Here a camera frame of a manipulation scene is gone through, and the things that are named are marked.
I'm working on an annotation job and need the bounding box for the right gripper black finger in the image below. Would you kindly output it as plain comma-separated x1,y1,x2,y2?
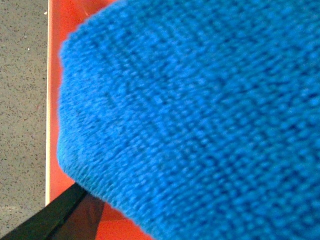
1,183,105,240

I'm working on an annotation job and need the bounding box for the blue microfiber cloth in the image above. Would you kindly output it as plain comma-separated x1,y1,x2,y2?
57,0,320,240

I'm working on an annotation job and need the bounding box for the pink storage box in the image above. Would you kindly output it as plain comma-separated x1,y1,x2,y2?
45,0,151,240

